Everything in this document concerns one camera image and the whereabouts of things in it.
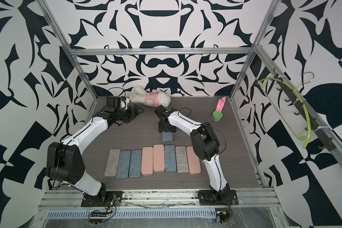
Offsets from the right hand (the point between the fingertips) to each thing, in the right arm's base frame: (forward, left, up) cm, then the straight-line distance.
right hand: (165, 127), depth 96 cm
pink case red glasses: (-22, -17, -3) cm, 28 cm away
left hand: (+3, +15, +15) cm, 21 cm away
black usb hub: (-48, +34, -7) cm, 59 cm away
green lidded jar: (+11, -37, -2) cm, 38 cm away
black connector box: (-47, -30, -6) cm, 56 cm away
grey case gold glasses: (-20, -3, -2) cm, 21 cm away
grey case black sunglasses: (-20, -10, -2) cm, 23 cm away
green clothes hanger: (+10, -57, +27) cm, 64 cm away
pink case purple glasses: (-18, +4, -3) cm, 19 cm away
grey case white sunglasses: (-25, +16, -1) cm, 30 cm away
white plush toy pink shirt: (+24, +9, +4) cm, 25 cm away
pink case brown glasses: (-22, +10, -2) cm, 24 cm away
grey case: (-8, -2, +2) cm, 9 cm away
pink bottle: (+16, -39, +4) cm, 43 cm away
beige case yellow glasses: (-23, +30, -1) cm, 37 cm away
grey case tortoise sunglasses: (-23, +24, -2) cm, 33 cm away
